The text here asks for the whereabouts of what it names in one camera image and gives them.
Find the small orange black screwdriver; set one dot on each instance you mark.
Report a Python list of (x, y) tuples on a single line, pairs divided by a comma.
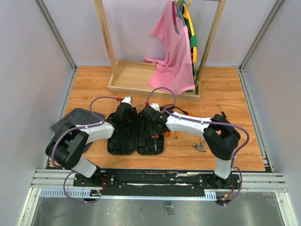
[(223, 113)]

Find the pink t-shirt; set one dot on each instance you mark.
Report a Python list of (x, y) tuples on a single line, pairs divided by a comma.
[(175, 71)]

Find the orange grid handle tool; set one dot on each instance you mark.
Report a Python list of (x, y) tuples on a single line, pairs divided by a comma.
[(185, 112)]

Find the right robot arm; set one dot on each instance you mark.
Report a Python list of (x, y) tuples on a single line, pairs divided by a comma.
[(220, 136)]

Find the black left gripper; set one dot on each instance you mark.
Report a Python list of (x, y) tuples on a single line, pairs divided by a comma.
[(134, 115)]

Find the aluminium frame post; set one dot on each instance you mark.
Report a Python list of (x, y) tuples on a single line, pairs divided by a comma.
[(53, 28), (268, 21)]

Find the green yellow hangers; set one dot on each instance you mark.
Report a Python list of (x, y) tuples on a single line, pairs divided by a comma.
[(184, 10)]

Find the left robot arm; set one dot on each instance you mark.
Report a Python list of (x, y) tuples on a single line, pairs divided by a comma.
[(67, 146)]

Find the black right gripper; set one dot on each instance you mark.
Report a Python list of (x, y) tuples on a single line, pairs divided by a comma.
[(153, 133)]

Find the claw hammer black grip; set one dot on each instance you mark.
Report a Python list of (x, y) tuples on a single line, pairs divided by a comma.
[(200, 146)]

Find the orange black pliers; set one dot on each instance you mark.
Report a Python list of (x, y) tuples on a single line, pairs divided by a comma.
[(155, 139)]

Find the black plastic tool case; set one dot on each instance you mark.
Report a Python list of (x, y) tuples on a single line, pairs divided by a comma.
[(136, 141)]

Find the dark grey folded cloth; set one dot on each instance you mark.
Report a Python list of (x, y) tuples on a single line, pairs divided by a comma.
[(78, 116)]

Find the right aluminium frame post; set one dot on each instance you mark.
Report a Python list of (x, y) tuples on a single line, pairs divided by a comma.
[(268, 21)]

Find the wooden clothes rack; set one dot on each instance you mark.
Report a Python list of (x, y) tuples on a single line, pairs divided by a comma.
[(132, 77)]

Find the left aluminium frame post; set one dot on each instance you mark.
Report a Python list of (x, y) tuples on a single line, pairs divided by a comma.
[(53, 28)]

